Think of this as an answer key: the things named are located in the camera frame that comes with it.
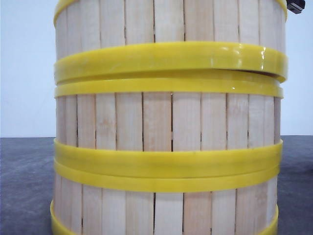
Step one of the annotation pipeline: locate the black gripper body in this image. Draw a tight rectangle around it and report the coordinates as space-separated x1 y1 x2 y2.
287 0 305 14

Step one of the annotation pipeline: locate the front bamboo steamer basket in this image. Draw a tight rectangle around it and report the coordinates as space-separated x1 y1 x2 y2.
50 176 278 235

